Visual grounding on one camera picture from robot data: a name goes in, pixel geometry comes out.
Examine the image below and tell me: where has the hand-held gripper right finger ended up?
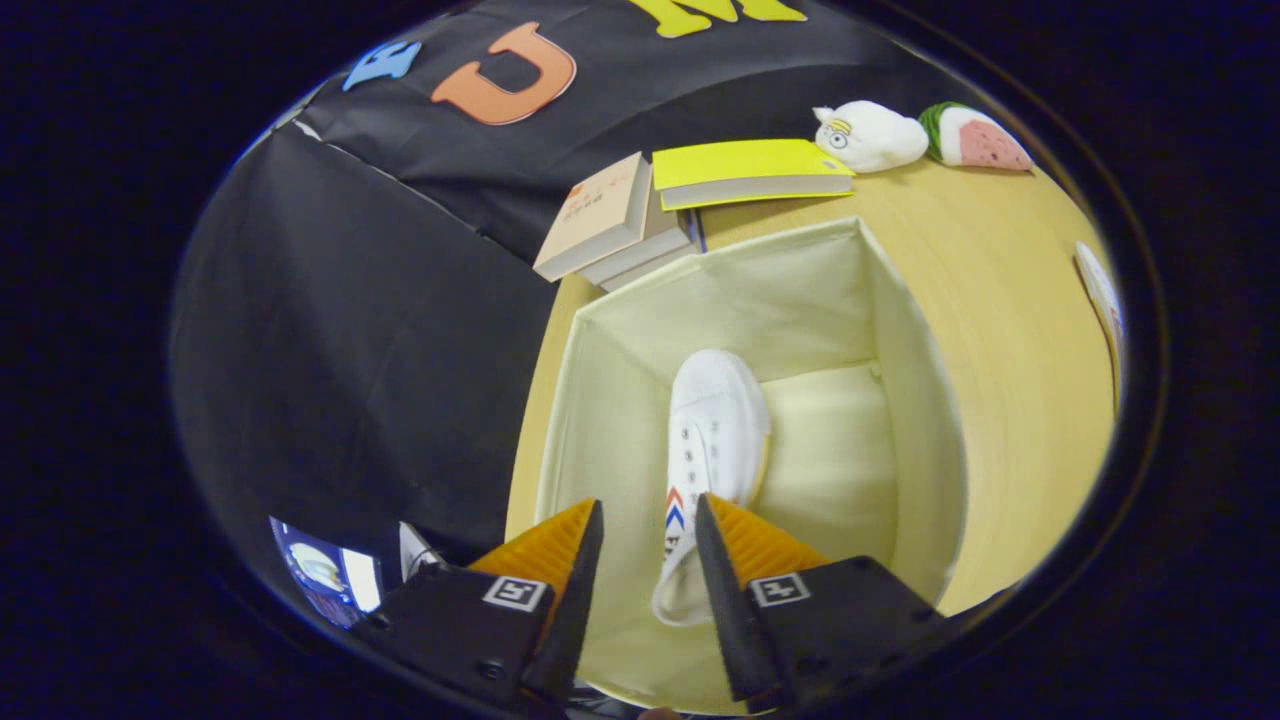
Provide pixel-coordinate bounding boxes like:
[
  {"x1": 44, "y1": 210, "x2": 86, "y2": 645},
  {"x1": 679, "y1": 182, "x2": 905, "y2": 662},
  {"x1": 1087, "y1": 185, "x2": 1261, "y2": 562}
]
[{"x1": 694, "y1": 492, "x2": 946, "y2": 713}]

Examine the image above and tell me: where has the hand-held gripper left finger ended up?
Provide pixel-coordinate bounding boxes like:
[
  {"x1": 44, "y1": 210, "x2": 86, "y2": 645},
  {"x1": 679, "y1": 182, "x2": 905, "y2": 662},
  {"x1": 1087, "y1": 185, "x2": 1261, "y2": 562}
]
[{"x1": 350, "y1": 498, "x2": 606, "y2": 706}]

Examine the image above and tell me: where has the green fabric storage box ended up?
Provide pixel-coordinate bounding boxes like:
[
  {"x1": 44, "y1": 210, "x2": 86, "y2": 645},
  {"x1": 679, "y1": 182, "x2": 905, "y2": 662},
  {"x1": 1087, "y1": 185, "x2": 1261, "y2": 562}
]
[{"x1": 535, "y1": 215, "x2": 969, "y2": 716}]

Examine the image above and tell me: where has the white canvas shoe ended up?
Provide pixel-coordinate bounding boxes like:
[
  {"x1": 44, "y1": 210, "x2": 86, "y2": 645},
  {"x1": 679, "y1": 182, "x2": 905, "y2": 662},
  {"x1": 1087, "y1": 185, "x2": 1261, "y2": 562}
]
[
  {"x1": 1073, "y1": 240, "x2": 1126, "y2": 416},
  {"x1": 651, "y1": 349, "x2": 772, "y2": 628}
]

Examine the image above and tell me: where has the black backdrop cloth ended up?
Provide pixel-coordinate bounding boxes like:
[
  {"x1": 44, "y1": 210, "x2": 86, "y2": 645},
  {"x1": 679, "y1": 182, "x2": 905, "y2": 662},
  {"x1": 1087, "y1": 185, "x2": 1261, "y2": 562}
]
[{"x1": 170, "y1": 0, "x2": 1001, "y2": 591}]

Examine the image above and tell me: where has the pale paperback book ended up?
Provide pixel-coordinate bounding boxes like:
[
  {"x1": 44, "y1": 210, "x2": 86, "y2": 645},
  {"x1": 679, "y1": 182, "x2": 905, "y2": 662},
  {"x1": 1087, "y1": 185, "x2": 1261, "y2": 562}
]
[
  {"x1": 578, "y1": 195, "x2": 693, "y2": 286},
  {"x1": 598, "y1": 238, "x2": 703, "y2": 294}
]

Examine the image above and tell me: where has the tan book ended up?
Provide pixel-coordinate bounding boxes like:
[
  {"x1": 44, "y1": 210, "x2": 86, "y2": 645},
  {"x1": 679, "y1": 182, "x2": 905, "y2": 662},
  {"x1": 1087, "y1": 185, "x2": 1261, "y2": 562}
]
[{"x1": 532, "y1": 151, "x2": 656, "y2": 283}]

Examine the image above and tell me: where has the yellow book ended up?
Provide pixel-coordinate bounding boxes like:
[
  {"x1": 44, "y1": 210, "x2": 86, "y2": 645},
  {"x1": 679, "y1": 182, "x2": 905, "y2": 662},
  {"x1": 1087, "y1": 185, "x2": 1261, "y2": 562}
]
[{"x1": 652, "y1": 138, "x2": 857, "y2": 212}]

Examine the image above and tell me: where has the white plush toy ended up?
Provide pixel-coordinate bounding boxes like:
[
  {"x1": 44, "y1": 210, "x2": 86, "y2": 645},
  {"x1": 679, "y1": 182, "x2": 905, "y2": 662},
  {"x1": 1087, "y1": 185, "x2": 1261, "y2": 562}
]
[{"x1": 812, "y1": 100, "x2": 930, "y2": 175}]

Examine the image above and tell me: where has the watermelon plush toy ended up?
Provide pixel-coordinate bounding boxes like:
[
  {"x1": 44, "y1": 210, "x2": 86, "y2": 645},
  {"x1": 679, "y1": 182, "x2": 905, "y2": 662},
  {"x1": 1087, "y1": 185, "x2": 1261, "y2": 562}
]
[{"x1": 918, "y1": 101, "x2": 1034, "y2": 172}]

